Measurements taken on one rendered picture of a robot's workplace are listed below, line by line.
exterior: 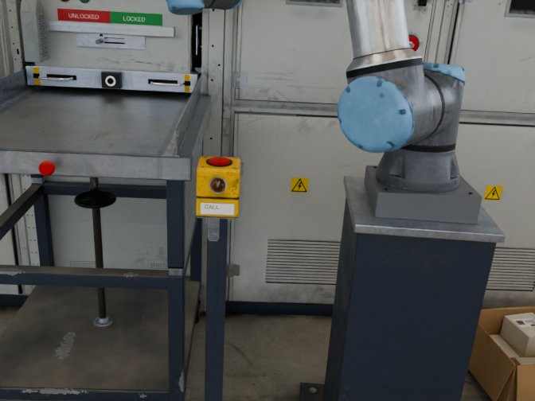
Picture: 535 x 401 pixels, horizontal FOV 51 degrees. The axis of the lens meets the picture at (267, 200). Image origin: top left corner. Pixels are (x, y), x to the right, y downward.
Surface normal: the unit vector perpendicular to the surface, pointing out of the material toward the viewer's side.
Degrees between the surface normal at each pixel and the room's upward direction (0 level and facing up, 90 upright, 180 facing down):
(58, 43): 90
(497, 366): 76
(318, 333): 0
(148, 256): 90
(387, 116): 93
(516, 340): 90
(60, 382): 0
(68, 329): 0
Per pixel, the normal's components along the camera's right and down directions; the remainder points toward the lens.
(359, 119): -0.61, 0.32
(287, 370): 0.05, -0.93
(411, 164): -0.40, -0.06
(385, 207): -0.05, 0.37
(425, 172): -0.07, -0.02
